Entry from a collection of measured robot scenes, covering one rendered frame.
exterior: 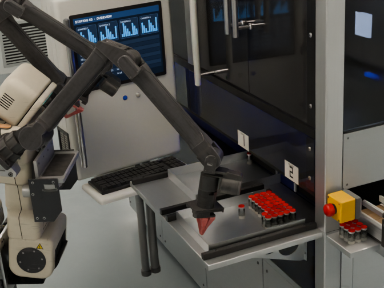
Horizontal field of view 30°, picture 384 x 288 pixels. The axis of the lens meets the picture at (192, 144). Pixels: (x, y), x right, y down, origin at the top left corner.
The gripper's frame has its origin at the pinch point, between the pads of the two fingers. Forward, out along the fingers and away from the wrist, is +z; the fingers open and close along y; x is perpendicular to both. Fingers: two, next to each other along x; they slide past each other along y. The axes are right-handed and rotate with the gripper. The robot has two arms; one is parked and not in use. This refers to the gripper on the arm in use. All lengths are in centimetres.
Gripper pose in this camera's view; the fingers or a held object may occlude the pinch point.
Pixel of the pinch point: (201, 231)
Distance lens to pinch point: 223.9
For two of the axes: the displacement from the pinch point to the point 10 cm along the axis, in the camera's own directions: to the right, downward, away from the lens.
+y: 9.0, -0.3, 4.3
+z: -1.3, 9.4, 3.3
